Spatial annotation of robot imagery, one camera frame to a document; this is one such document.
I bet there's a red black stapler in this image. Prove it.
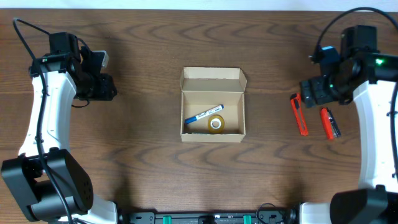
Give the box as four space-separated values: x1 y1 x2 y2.
320 108 341 140

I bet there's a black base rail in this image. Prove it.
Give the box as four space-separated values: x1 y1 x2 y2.
118 207 299 224

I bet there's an open cardboard box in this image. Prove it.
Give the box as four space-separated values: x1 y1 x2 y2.
180 67 247 142

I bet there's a blue whiteboard marker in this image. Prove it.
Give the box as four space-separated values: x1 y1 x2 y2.
184 105 224 124

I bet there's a red utility knife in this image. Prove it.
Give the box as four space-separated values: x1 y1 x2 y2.
290 93 308 136

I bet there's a yellow tape roll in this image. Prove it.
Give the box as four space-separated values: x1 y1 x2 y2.
208 114 225 134

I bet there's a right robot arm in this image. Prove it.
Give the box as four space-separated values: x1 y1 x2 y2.
285 25 397 223

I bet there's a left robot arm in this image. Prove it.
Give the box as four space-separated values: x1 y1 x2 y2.
1 32 118 223

